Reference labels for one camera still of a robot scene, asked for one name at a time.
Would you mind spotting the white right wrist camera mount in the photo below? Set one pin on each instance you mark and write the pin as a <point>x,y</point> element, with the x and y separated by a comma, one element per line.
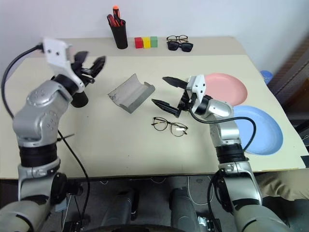
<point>198,87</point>

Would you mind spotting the yellow cube block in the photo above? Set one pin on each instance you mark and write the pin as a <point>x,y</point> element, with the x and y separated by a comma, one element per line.
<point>146,42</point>

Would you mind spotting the blue round container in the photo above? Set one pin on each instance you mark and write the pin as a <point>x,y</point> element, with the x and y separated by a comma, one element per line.
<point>266,76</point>

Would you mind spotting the orange-tipped black red marker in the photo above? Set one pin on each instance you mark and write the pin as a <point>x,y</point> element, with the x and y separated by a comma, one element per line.
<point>116,14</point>

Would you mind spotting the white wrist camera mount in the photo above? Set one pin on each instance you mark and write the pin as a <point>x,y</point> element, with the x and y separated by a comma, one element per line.
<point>198,87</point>
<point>58,54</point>

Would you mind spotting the tall black pen holder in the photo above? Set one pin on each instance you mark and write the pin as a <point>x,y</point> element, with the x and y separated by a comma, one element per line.
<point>119,36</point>

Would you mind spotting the brown-framed clear glasses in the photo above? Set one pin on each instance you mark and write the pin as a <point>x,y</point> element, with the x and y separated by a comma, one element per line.
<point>172,38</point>

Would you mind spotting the blue plate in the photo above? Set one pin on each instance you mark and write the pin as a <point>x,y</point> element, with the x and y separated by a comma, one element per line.
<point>263,130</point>

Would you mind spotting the pink plate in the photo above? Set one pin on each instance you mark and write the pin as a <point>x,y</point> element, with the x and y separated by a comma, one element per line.
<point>227,85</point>

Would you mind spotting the black sunglasses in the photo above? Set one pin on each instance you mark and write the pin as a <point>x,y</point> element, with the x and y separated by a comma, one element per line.
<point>186,47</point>

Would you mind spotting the dark rounded robot leg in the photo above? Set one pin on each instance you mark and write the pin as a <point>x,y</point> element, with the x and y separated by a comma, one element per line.
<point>183,210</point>
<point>120,207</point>

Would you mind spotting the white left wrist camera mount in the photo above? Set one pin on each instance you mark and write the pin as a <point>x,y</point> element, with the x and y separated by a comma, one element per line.
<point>58,54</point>

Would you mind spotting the small grey-blue box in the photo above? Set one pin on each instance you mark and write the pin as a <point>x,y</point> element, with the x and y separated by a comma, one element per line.
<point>61,206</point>

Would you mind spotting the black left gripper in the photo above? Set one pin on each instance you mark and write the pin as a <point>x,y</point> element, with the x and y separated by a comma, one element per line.
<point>83,72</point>

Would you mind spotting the green cube block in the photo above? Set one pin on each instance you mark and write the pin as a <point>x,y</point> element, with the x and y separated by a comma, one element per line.
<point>154,41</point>

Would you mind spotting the thin black-framed clear glasses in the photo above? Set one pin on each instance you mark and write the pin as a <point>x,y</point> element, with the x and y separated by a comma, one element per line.
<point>169,123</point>

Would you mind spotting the dark brown furniture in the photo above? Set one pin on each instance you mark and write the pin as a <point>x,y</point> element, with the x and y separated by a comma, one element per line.
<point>292,77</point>

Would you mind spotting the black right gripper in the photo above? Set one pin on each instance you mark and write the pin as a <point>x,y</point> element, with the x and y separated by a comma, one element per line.
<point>186,102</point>

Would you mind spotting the red cube block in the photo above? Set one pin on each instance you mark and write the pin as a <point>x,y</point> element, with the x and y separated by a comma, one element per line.
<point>138,43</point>

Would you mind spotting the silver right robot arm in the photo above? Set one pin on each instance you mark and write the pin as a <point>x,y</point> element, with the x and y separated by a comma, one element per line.
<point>227,130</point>

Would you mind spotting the short black cup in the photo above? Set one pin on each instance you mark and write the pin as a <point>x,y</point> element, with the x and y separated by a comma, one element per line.
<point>79,100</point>

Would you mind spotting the open grey glasses case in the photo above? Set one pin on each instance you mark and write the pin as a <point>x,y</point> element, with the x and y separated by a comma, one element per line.
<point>130,93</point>

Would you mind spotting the beige cloth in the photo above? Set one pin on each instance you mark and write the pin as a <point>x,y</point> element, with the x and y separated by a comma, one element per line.
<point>282,186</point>

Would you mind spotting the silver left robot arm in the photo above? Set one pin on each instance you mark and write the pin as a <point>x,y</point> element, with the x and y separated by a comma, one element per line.
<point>36,116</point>

